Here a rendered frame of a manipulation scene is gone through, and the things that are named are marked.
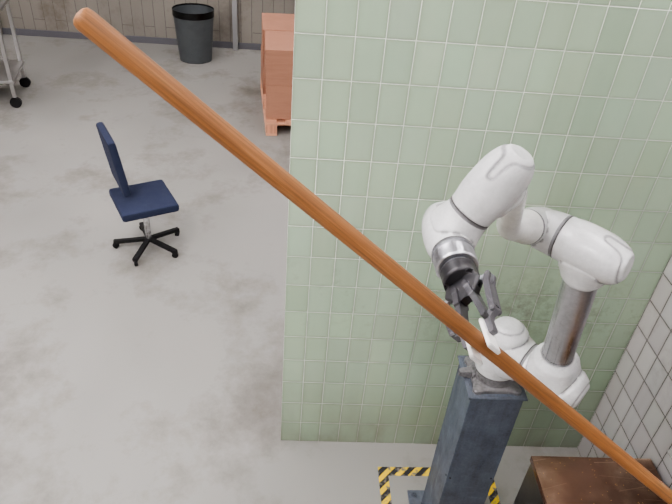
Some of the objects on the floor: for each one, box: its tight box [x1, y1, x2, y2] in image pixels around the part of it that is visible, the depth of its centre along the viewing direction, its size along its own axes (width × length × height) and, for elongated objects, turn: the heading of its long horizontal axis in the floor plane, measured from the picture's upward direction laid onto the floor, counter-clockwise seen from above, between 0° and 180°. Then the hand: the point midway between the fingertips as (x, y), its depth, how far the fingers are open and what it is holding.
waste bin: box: [172, 3, 214, 64], centre depth 760 cm, size 50×48×62 cm
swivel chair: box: [96, 122, 180, 266], centre depth 423 cm, size 52×49×89 cm
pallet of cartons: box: [260, 13, 295, 136], centre depth 647 cm, size 98×138×85 cm
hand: (481, 341), depth 108 cm, fingers closed on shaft, 3 cm apart
